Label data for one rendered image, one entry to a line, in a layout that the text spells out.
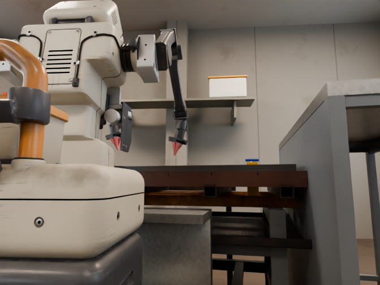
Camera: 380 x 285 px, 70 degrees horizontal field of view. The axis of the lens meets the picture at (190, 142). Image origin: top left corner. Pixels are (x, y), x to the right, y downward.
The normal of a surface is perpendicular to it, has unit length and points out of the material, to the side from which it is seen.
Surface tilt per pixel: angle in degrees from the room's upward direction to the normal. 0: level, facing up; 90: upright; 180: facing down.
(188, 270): 90
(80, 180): 81
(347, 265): 90
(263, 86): 90
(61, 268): 45
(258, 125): 90
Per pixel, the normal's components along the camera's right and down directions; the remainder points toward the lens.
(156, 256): -0.22, -0.14
